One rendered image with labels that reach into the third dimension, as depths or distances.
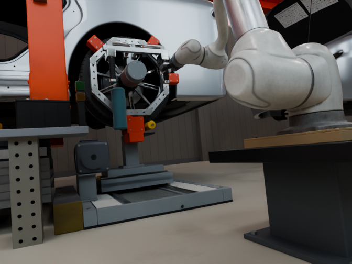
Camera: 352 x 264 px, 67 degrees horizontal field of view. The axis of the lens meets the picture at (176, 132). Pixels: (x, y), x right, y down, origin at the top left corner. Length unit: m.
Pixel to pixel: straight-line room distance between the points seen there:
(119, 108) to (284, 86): 1.15
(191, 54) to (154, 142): 5.03
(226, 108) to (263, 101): 6.81
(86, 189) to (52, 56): 0.72
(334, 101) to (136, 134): 1.26
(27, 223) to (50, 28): 0.91
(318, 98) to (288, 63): 0.16
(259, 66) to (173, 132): 5.91
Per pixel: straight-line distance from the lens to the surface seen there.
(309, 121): 0.87
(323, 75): 0.87
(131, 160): 1.96
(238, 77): 0.71
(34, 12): 1.56
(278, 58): 0.75
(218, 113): 7.35
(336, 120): 0.89
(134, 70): 1.75
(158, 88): 2.04
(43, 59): 1.47
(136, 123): 1.82
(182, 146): 6.63
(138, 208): 1.35
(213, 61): 1.48
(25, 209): 1.21
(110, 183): 1.80
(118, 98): 1.70
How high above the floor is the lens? 0.31
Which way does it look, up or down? 4 degrees up
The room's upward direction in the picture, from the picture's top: 5 degrees counter-clockwise
